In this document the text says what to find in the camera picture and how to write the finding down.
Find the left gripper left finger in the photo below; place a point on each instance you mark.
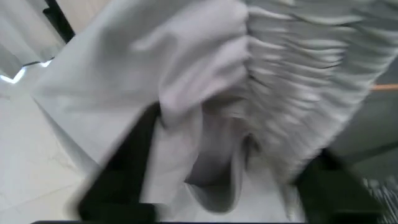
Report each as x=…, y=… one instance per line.
x=118, y=186

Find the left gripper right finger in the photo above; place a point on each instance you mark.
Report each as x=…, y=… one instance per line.
x=335, y=193

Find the pink clothes hanger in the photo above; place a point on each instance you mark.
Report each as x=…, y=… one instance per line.
x=385, y=87

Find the pale grey shorts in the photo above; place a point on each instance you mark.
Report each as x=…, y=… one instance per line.
x=202, y=62

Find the black clothes rack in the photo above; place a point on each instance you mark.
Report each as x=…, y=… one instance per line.
x=57, y=18

